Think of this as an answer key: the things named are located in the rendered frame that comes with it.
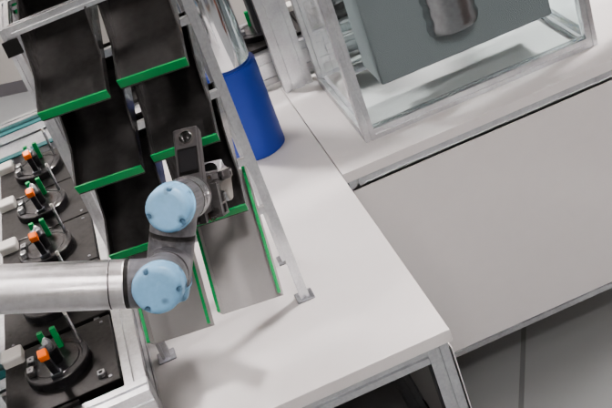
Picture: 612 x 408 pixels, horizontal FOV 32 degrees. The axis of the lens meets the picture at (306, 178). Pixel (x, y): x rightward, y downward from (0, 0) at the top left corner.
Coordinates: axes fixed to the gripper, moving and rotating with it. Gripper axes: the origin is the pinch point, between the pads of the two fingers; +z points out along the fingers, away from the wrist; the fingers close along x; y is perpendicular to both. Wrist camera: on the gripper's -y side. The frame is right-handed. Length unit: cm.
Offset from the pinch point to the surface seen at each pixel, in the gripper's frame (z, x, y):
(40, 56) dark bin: -4.0, -26.1, -28.2
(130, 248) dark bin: -1.5, -18.5, 10.7
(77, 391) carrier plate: 2, -37, 37
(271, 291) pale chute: 11.4, 3.7, 26.6
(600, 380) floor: 108, 71, 87
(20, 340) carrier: 22, -56, 28
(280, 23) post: 118, 2, -32
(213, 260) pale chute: 13.8, -7.2, 18.4
